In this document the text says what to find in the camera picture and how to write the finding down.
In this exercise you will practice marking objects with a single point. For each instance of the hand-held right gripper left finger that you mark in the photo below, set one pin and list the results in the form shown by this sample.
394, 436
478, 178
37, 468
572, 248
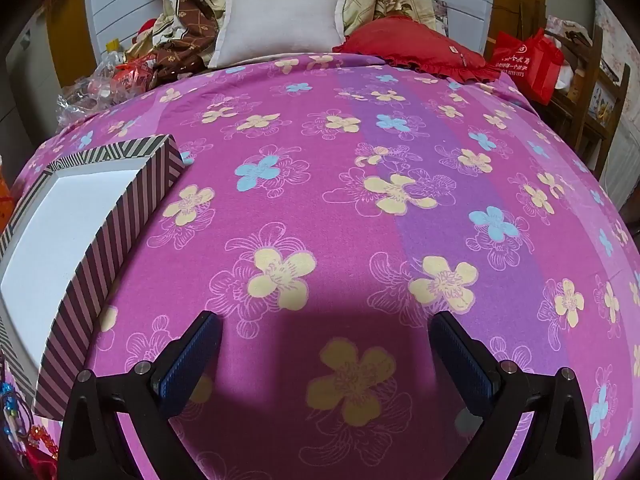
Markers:
192, 360

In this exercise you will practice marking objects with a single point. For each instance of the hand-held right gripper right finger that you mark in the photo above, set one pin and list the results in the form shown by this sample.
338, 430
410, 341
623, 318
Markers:
460, 360

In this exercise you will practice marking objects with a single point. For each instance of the striped cardboard box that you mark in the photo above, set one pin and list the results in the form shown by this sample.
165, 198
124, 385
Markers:
100, 280

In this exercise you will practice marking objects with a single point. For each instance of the pink floral bedsheet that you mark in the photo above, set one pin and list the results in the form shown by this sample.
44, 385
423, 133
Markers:
325, 210

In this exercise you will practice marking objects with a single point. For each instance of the wooden chair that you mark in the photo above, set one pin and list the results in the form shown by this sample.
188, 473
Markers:
585, 110

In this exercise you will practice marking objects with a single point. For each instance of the pile of clear plastic bags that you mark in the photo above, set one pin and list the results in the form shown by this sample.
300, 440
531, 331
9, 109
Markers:
95, 90

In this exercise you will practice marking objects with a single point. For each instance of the red shopping bag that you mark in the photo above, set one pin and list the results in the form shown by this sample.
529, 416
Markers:
530, 65

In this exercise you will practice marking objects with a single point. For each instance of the yellow-capped bottle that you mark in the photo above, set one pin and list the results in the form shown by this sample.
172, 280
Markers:
113, 52

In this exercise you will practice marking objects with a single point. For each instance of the red ruffled pillow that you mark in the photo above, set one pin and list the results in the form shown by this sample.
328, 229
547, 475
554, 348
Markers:
415, 42

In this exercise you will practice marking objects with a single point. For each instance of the red plush toy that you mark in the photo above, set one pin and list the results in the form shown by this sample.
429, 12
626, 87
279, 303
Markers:
145, 30

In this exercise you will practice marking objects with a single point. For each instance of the brown patterned quilt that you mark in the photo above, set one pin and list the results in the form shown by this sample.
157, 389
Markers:
185, 15

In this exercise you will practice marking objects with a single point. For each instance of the white pillow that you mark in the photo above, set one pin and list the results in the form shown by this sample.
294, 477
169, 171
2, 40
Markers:
280, 25

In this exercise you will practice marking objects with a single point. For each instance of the wooden door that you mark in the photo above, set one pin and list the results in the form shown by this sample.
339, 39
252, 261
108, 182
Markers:
70, 30

